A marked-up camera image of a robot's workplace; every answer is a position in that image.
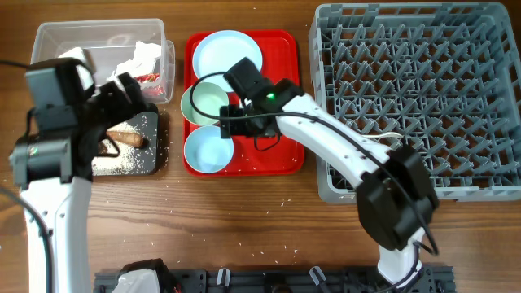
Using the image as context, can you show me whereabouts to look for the white plastic spoon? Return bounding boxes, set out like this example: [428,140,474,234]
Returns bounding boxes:
[363,132,403,140]

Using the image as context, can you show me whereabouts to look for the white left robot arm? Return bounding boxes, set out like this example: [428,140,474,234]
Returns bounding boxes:
[10,69,155,292]

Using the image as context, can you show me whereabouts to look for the black food waste tray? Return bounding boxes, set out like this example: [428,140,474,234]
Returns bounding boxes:
[108,104,160,174]

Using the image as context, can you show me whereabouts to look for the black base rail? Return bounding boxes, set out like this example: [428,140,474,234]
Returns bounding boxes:
[93,266,455,293]

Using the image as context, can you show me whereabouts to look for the grey dishwasher rack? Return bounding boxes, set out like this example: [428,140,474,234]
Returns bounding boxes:
[309,2,520,202]

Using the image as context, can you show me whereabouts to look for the red snack wrapper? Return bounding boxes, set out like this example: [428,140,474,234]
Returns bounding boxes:
[135,73,165,97]

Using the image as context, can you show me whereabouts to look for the white tissue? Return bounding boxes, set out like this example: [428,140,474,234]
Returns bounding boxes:
[107,41,162,81]

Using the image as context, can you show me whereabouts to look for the light green rice bowl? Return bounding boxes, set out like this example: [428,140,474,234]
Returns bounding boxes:
[181,82,229,126]

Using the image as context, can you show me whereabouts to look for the large light blue plate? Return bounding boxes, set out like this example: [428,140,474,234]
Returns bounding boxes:
[192,30,264,79]

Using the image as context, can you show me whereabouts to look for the clear plastic waste bin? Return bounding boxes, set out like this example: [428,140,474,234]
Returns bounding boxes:
[31,19,175,104]

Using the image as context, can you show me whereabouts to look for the pile of white rice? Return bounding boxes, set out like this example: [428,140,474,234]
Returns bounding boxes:
[92,122,156,176]

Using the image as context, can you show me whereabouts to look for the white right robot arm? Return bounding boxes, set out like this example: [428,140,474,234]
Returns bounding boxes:
[221,75,439,289]

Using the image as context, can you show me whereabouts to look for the small light blue plate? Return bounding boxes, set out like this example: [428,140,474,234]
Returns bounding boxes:
[184,125,234,174]

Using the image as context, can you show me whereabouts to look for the red plastic tray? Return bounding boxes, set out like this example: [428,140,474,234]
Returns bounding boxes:
[208,29,304,177]

